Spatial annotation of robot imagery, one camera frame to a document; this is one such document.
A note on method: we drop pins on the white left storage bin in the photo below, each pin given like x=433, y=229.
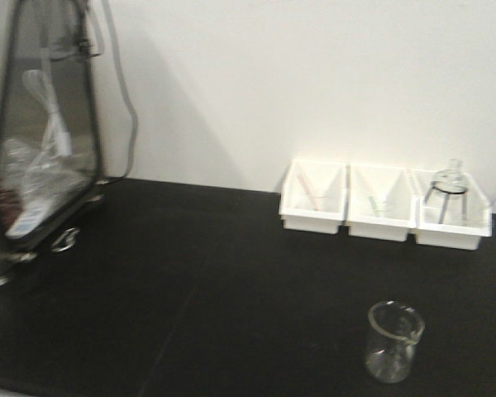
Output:
x=328, y=182

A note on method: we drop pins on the white storage bin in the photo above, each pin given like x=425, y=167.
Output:
x=328, y=182
x=387, y=184
x=457, y=235

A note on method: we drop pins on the white middle storage bin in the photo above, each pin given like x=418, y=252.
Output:
x=387, y=184

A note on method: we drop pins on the empty clear glass beaker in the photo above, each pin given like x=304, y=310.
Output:
x=395, y=329

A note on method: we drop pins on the white right storage bin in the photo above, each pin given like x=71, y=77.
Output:
x=457, y=235

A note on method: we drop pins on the glass alcohol burner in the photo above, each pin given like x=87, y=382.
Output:
x=451, y=180

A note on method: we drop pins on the black wire tripod stand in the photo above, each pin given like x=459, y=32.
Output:
x=452, y=201

